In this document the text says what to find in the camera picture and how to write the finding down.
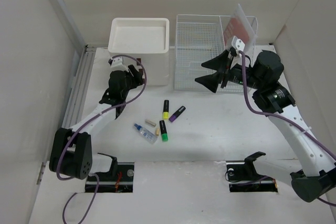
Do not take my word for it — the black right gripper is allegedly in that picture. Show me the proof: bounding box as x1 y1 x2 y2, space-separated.
194 49 264 93

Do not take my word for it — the white drawer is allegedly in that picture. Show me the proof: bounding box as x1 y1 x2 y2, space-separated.
140 68 169 78
131 52 169 68

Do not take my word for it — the white top drawer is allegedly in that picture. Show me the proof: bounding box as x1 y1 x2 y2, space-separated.
131 52 169 68

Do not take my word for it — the clear mesh document pouch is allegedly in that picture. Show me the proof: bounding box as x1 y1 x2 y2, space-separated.
223 4 258 53

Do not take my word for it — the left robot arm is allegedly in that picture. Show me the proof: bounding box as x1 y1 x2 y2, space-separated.
49 65 147 180

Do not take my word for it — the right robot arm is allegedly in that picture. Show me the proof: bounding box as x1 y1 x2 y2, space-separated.
195 49 335 202

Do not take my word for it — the white drawer organizer body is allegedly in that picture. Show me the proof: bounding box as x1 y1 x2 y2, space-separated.
108 18 170 86

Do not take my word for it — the yellow highlighter marker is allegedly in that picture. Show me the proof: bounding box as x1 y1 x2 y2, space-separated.
162 100 170 120

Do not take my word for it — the purple highlighter marker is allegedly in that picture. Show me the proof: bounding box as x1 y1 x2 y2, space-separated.
169 106 186 123

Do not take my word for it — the grey eraser stick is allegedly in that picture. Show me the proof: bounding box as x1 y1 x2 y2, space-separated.
145 119 156 127

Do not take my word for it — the clear spray bottle blue cap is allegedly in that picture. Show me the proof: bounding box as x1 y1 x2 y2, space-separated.
134 124 157 144

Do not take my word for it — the green highlighter marker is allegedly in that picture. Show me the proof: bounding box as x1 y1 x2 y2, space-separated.
159 120 169 142

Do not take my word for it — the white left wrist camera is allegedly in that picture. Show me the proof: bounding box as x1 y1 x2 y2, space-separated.
108 57 128 71

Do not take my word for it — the white wire mesh file rack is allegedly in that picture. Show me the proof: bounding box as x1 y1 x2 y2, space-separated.
174 15 230 93

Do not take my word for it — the aluminium rail frame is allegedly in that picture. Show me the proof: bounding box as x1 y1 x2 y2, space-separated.
52 45 97 162

